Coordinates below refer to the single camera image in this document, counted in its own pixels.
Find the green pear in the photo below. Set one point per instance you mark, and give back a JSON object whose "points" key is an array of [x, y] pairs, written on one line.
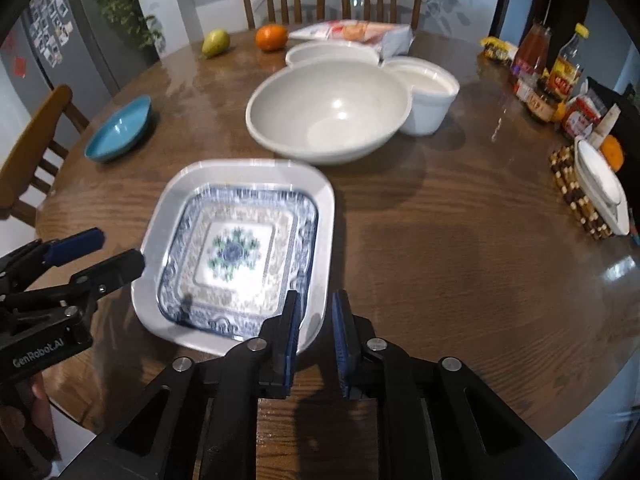
{"points": [[216, 43]]}

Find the grey refrigerator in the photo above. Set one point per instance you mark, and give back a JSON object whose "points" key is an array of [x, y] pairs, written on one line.
{"points": [[95, 35]]}

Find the shallow white bowl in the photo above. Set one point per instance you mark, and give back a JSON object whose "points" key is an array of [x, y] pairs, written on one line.
{"points": [[325, 52]]}

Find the white square plate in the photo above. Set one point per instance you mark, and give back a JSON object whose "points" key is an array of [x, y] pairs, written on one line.
{"points": [[617, 217]]}

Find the square blue patterned plate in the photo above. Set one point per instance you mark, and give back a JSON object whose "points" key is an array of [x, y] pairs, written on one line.
{"points": [[320, 220]]}

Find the photo magnets group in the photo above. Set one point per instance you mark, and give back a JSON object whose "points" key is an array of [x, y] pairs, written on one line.
{"points": [[52, 25]]}

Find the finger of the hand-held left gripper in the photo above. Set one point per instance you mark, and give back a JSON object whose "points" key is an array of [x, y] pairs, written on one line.
{"points": [[75, 246], [115, 267]]}

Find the dark sauce jar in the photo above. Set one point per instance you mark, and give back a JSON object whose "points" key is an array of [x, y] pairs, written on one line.
{"points": [[542, 107]]}

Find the red sauce bottle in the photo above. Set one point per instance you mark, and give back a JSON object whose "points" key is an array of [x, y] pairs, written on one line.
{"points": [[532, 52]]}

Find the green potted plant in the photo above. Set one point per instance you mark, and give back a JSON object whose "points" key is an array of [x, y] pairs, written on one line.
{"points": [[125, 15]]}

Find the yellow snack packet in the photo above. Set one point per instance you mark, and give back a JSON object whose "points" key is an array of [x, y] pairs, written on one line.
{"points": [[497, 51]]}

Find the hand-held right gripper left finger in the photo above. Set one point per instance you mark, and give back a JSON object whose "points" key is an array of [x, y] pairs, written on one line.
{"points": [[292, 345]]}

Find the white snack bag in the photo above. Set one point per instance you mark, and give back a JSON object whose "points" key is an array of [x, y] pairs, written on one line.
{"points": [[390, 40]]}

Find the red chili sauce jar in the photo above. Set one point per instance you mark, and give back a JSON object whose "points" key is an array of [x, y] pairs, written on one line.
{"points": [[580, 117]]}

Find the deep white bowl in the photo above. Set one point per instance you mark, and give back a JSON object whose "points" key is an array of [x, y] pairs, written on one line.
{"points": [[425, 110]]}

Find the red sticker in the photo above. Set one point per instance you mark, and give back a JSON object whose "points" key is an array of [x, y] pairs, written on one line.
{"points": [[19, 67]]}

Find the blue patterned square dish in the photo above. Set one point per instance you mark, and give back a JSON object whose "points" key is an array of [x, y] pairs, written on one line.
{"points": [[235, 250]]}

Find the person's left hand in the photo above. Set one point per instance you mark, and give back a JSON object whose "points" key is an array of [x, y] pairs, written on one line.
{"points": [[41, 405]]}

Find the wooden bead trivet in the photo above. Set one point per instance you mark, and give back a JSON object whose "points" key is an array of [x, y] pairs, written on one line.
{"points": [[565, 180]]}

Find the blue bowl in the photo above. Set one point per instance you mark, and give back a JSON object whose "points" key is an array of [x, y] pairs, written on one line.
{"points": [[117, 132]]}

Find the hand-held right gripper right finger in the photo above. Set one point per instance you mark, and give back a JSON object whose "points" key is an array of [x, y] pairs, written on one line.
{"points": [[342, 345]]}

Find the large orange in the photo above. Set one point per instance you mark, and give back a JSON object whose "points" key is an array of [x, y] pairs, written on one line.
{"points": [[612, 152]]}

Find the white carton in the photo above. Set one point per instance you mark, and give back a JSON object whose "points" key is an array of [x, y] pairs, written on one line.
{"points": [[605, 125]]}

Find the vinegar bottle with yellow cap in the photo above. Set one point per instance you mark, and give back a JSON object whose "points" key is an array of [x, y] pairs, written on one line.
{"points": [[567, 70]]}

